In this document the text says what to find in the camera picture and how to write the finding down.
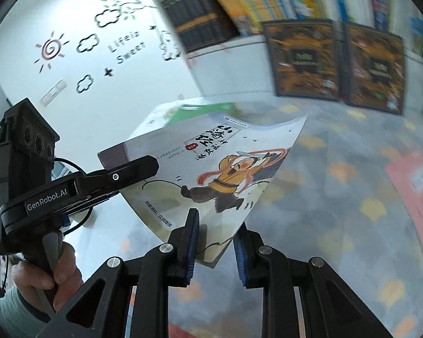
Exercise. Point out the tree branch wall sticker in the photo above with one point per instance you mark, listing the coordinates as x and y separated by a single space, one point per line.
127 5

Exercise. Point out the black lettering wall sticker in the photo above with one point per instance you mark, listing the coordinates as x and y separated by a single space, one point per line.
127 47

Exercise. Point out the person's left hand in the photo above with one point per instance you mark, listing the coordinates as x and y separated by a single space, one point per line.
68 274

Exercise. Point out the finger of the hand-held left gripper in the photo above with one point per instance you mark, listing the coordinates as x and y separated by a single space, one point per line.
127 176

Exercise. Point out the red sun wall sticker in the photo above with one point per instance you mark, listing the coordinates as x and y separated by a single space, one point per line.
51 50

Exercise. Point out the row of dark books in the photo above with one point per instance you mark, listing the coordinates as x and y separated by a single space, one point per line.
197 17

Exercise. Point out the white book orange-robed figure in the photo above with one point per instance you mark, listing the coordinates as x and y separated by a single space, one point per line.
232 176

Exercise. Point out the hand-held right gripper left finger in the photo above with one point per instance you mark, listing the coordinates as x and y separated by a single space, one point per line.
192 253

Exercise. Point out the bear on swing wall sticker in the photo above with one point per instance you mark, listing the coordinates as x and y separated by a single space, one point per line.
170 45

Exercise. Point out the stack of picture books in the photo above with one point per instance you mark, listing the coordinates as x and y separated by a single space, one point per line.
197 112

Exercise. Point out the cloud outline wall sticker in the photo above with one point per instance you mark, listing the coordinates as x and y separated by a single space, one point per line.
87 42
108 17
84 84

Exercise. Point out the dark ornate hardcover book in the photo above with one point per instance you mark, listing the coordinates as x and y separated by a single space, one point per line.
303 60
373 67

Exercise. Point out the white wall socket plate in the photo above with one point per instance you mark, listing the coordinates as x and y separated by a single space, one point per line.
53 91

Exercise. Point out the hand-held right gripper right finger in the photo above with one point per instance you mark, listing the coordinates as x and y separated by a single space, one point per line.
240 264

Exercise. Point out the pink book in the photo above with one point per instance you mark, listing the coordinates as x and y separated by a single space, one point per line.
416 197

